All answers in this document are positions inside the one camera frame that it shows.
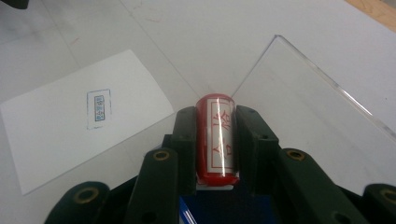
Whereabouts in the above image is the white paper sheet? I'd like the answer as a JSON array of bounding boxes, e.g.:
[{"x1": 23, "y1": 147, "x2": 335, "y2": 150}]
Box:
[{"x1": 0, "y1": 49, "x2": 176, "y2": 196}]

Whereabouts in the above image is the red cylindrical stamp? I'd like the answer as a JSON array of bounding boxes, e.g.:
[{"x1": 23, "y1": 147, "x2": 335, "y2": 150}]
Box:
[{"x1": 194, "y1": 92, "x2": 241, "y2": 188}]

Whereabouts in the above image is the clear ink pad box lid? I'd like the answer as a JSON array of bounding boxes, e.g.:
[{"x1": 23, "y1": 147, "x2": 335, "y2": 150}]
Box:
[{"x1": 231, "y1": 35, "x2": 396, "y2": 197}]

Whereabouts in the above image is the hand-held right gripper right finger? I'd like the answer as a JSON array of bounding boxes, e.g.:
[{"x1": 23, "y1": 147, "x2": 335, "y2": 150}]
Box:
[{"x1": 234, "y1": 105, "x2": 280, "y2": 195}]

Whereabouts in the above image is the blue ink pad box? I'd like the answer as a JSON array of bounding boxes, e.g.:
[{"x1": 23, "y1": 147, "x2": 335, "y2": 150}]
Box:
[{"x1": 178, "y1": 182, "x2": 283, "y2": 224}]

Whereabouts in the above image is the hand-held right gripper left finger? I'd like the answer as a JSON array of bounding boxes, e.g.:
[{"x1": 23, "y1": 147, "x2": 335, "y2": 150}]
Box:
[{"x1": 170, "y1": 105, "x2": 198, "y2": 196}]

